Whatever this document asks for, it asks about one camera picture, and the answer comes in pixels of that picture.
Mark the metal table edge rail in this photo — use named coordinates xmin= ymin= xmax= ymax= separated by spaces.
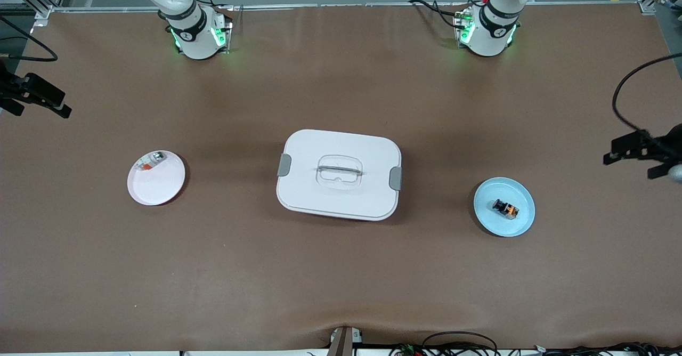
xmin=51 ymin=3 xmax=645 ymax=11

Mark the orange black push-button switch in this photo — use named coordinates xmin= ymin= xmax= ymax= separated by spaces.
xmin=491 ymin=198 xmax=520 ymax=221

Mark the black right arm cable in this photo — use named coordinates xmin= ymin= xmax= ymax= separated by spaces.
xmin=0 ymin=17 xmax=58 ymax=62

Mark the light blue round plate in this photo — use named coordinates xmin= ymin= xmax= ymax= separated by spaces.
xmin=473 ymin=177 xmax=536 ymax=238

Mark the black tangled cable bundle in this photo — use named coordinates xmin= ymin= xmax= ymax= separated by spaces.
xmin=533 ymin=342 xmax=682 ymax=356

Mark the white green push-button switch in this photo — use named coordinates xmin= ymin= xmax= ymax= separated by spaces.
xmin=137 ymin=152 xmax=165 ymax=172

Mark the pink round plate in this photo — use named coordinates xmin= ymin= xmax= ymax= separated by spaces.
xmin=127 ymin=150 xmax=186 ymax=206

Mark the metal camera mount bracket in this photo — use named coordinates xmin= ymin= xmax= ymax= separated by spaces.
xmin=327 ymin=326 xmax=364 ymax=356

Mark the white lidded storage box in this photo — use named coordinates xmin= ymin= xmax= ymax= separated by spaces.
xmin=276 ymin=129 xmax=403 ymax=222

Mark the black looped cable bundle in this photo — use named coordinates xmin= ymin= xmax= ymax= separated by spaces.
xmin=389 ymin=331 xmax=501 ymax=356

